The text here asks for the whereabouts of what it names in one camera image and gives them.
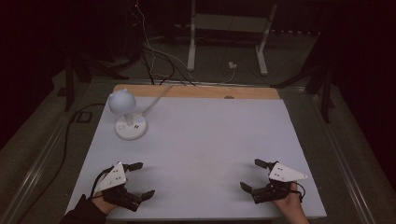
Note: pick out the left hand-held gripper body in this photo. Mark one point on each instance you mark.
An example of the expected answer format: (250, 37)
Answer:
(115, 179)

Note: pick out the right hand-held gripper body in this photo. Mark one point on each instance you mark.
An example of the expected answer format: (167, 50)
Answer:
(285, 174)

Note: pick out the person's left hand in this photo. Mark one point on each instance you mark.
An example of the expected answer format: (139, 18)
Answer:
(102, 203)

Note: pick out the person's right hand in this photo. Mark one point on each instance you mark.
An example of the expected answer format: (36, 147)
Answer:
(288, 202)

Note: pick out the white desk lamp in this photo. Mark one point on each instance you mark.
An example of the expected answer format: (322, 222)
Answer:
(127, 119)

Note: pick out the white table mat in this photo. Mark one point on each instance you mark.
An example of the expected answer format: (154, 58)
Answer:
(202, 149)

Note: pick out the black tripod stand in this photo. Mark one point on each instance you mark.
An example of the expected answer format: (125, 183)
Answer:
(70, 81)
(325, 93)

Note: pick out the white plug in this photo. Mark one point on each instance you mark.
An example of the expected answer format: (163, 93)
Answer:
(232, 65)

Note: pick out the grey metal stand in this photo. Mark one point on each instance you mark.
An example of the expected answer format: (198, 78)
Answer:
(230, 23)

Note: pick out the metal floor rail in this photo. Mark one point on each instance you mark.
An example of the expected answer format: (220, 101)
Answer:
(37, 161)
(342, 161)

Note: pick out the black rectangular floor frame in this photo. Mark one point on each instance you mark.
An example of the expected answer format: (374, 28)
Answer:
(84, 117)

